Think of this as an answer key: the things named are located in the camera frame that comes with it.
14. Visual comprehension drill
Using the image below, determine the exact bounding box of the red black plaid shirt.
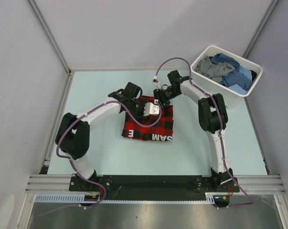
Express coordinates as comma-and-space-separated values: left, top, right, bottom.
121, 105, 174, 141

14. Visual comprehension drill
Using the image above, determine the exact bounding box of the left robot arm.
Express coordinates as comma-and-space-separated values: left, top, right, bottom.
55, 82, 145, 191

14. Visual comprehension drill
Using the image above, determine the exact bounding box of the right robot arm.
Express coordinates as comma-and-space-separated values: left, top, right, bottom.
153, 70, 236, 192

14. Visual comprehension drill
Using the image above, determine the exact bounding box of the white plastic bin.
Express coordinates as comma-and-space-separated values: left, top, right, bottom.
191, 45, 263, 109

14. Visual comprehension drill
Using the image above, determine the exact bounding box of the grey shirt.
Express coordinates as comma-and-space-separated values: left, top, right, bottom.
194, 55, 235, 83

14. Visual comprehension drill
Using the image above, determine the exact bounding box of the blue checked shirt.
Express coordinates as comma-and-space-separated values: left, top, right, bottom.
210, 53, 257, 87

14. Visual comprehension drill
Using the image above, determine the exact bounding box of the light blue shirt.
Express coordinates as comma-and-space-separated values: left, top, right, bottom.
222, 67, 253, 94

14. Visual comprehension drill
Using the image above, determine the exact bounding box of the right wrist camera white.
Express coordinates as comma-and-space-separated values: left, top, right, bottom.
152, 75, 163, 89

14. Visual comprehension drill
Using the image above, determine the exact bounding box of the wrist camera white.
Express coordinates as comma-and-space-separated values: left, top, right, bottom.
143, 100, 161, 116
152, 75, 163, 89

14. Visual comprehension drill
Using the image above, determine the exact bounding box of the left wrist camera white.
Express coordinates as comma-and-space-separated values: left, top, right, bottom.
143, 100, 161, 116

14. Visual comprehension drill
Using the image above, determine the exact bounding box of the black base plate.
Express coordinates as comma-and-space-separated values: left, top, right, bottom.
69, 175, 240, 201

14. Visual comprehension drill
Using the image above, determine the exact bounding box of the white cable duct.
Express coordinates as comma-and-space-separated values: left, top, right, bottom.
35, 192, 230, 206

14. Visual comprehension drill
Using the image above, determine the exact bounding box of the aluminium frame rail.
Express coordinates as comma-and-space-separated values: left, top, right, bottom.
25, 174, 286, 195

